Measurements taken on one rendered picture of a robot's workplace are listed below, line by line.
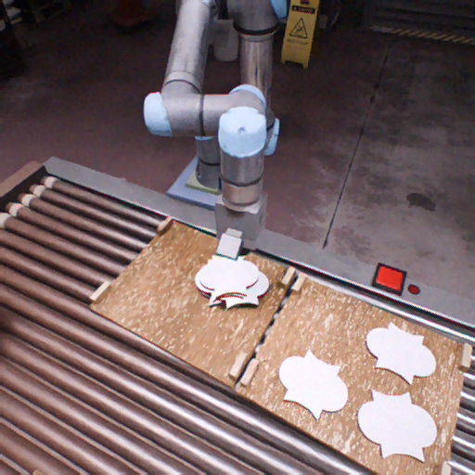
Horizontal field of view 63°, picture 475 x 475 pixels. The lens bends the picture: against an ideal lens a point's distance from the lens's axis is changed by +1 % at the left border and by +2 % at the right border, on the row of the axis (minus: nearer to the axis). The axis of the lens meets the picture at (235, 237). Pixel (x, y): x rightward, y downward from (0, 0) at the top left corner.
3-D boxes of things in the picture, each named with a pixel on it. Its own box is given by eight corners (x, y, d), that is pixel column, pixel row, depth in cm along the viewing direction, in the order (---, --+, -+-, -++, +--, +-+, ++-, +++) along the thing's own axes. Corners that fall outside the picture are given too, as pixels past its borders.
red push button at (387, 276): (378, 268, 106) (380, 265, 105) (402, 276, 104) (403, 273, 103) (374, 285, 102) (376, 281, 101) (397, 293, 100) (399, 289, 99)
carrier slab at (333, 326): (301, 277, 103) (301, 275, 102) (466, 350, 89) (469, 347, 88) (236, 393, 82) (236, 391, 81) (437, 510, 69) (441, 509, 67)
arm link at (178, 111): (175, -51, 88) (135, 106, 65) (224, -52, 87) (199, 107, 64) (184, 1, 98) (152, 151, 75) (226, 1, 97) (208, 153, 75)
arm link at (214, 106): (208, 81, 72) (199, 111, 65) (267, 81, 71) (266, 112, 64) (211, 119, 78) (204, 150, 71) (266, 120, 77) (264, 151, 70)
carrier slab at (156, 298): (172, 223, 117) (171, 219, 116) (296, 275, 103) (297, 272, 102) (90, 310, 96) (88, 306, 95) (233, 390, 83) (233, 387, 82)
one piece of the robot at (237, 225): (198, 204, 65) (204, 263, 78) (247, 218, 63) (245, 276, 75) (225, 164, 73) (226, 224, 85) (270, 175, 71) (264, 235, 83)
